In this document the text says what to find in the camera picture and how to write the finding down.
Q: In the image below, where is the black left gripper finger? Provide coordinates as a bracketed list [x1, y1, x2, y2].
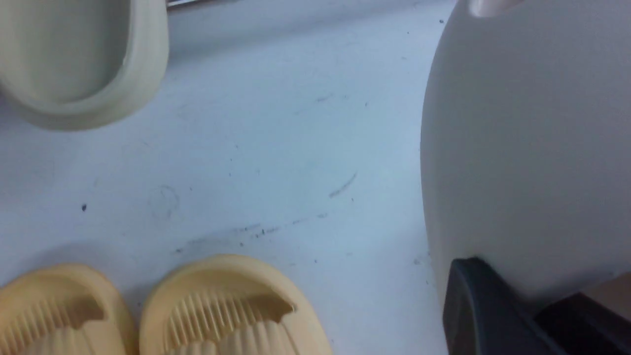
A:
[443, 257, 631, 355]

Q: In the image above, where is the cream foam slipper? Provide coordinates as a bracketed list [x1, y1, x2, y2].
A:
[420, 0, 631, 319]

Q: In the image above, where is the right yellow ridged slipper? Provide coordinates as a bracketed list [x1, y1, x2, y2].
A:
[139, 254, 333, 355]

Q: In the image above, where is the yellow ridged slipper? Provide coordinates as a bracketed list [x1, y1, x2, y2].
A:
[0, 264, 139, 355]
[139, 254, 333, 355]

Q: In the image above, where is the left yellow ridged slipper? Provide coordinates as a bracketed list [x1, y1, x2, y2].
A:
[0, 264, 139, 355]

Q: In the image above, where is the right olive green slipper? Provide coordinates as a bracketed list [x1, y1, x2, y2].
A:
[0, 0, 169, 131]

